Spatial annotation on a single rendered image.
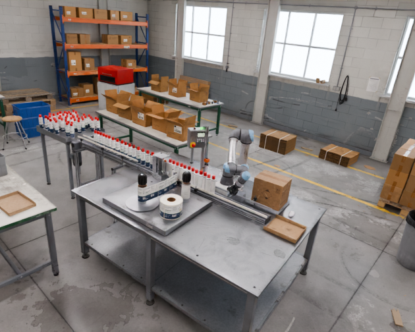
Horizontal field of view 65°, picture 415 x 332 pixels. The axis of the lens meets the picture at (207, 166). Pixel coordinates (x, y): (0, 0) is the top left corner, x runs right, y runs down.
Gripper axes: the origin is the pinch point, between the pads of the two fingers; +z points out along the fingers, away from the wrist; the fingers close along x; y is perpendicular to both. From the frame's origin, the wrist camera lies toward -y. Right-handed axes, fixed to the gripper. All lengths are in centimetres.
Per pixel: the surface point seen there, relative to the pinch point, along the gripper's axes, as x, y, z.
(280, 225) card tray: 53, -3, -19
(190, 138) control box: -66, 1, -15
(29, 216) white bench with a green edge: -97, 132, 72
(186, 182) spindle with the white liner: -33.0, 30.8, 1.9
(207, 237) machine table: 19, 56, 1
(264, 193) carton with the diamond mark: 21.2, -20.5, -18.3
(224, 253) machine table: 38, 64, -10
